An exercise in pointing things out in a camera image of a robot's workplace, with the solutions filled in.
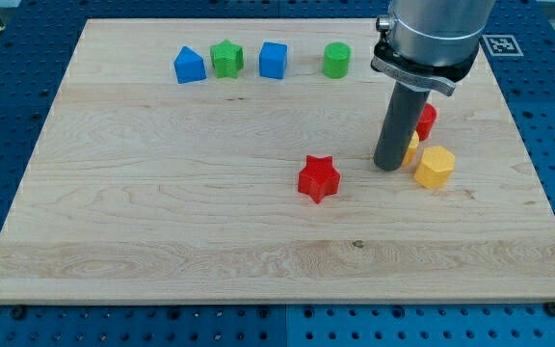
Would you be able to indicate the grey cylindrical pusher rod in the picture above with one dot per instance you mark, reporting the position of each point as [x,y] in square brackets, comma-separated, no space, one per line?
[403,113]

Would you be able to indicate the blue cube block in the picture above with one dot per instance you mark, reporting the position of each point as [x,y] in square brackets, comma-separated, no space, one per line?
[273,60]

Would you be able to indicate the black white fiducial marker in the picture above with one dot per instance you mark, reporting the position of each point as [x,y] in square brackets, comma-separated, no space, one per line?
[501,45]

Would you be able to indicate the green cylinder block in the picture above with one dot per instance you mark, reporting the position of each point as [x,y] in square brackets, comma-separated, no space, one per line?
[336,60]

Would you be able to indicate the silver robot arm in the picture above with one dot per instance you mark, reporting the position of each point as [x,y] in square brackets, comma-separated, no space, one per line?
[430,44]

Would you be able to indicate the yellow heart block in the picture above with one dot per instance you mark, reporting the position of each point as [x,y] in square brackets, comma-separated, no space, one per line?
[411,149]

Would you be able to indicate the blue triangular block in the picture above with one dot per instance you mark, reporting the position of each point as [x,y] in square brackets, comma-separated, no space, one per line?
[189,66]

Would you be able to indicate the yellow hexagon block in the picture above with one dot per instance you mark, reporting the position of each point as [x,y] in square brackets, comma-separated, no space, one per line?
[435,167]

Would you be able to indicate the wooden board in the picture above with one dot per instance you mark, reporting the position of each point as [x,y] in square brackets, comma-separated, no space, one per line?
[144,191]

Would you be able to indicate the red cylinder block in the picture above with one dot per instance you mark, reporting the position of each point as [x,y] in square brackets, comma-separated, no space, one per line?
[426,122]

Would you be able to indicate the red star block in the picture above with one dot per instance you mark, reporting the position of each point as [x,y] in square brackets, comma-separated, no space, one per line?
[319,178]

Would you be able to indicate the green star block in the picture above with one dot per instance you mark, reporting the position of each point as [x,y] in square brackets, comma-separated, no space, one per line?
[227,59]

